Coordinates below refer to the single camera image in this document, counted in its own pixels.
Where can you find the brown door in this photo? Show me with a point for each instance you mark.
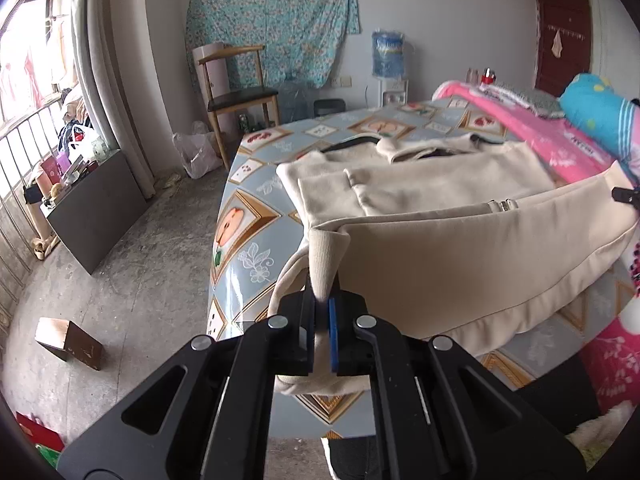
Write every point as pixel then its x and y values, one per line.
pixel 562 15

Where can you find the white plastic bag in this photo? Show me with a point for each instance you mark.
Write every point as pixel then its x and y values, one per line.
pixel 197 152

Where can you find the metal window railing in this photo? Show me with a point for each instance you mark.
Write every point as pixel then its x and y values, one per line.
pixel 15 220

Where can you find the blue pillow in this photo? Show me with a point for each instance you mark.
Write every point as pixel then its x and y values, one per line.
pixel 595 110

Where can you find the fruit print bed sheet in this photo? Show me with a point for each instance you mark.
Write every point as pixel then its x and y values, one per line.
pixel 250 180

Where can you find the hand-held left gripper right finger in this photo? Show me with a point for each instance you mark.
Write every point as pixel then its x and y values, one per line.
pixel 334 335

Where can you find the red box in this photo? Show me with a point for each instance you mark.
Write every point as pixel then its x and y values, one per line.
pixel 37 432

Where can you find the blue water bottle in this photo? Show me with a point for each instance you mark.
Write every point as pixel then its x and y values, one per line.
pixel 388 55

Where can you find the wooden chair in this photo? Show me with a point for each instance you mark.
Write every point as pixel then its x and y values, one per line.
pixel 240 100

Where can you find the white water dispenser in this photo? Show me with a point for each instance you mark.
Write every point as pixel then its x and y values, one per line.
pixel 391 94

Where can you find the wooden box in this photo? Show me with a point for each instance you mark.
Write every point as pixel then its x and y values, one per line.
pixel 65 342

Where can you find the grey curtain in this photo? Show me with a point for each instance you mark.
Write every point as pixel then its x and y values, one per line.
pixel 110 85

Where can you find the silver lace-edged cushion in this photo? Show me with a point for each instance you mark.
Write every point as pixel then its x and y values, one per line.
pixel 530 100

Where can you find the wall socket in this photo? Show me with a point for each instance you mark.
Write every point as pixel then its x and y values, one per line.
pixel 341 81

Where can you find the white fluffy cloth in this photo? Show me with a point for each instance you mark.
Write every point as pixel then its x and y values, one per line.
pixel 600 435

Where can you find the small hanging pink cloth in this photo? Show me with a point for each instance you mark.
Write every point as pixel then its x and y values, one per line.
pixel 556 45

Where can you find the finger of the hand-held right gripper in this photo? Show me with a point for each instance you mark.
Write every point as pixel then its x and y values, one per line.
pixel 625 195

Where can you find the teal floral wall cloth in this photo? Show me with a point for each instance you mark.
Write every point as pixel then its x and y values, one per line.
pixel 270 15

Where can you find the person's dark pants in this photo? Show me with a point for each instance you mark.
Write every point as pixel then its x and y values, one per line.
pixel 350 460

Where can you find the pink printed blanket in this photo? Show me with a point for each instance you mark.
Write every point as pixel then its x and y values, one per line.
pixel 525 120

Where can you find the black bin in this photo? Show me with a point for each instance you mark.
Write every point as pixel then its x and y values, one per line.
pixel 330 108

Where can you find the clear empty water jug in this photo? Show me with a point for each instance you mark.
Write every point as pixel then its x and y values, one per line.
pixel 294 102

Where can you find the dark low cabinet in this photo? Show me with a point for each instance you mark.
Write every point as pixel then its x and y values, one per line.
pixel 95 215

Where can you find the beige zip jacket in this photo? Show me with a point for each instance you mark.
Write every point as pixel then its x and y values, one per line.
pixel 425 260

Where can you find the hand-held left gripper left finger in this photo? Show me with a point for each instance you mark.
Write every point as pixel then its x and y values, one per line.
pixel 295 340

